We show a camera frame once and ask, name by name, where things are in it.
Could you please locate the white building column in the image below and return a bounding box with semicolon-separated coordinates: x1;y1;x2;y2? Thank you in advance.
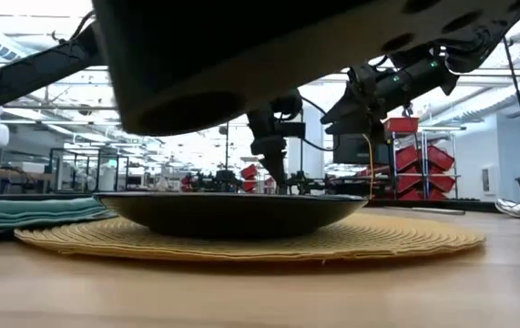
286;104;326;179

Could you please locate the yellow hanging cable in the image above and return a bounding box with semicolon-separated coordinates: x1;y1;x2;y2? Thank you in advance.
362;134;375;198

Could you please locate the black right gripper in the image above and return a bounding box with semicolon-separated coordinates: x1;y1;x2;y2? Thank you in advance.
321;63;386;137

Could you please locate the teal cloth napkin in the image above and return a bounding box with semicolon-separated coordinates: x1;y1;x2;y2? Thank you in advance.
0;195;117;249

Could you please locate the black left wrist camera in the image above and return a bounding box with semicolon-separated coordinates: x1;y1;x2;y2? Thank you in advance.
277;121;307;139

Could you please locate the black monitor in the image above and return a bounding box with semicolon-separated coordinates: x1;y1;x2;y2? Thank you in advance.
331;134;395;166

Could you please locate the cluttered background workbench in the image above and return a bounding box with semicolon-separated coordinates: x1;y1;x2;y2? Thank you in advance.
0;162;54;196

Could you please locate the black metal cage frame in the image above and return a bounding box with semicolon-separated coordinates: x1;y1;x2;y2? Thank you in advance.
48;148;132;193

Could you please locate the silver metal shelf rack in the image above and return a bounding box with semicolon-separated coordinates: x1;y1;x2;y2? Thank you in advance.
391;126;466;201

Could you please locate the dark patterned plate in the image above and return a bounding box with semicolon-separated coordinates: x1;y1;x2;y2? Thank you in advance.
91;191;370;241

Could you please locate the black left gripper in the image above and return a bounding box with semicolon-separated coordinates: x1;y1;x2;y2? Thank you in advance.
246;107;288;187

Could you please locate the red box on rack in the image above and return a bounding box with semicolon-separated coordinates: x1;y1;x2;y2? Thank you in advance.
382;117;420;134

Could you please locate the silver knife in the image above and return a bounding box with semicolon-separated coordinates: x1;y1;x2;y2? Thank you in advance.
384;206;465;217

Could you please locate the small distant red bin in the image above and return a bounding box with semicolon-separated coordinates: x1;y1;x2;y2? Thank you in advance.
240;163;260;181

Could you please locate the round yellow woven placemat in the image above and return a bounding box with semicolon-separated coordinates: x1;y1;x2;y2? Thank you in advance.
13;213;487;264

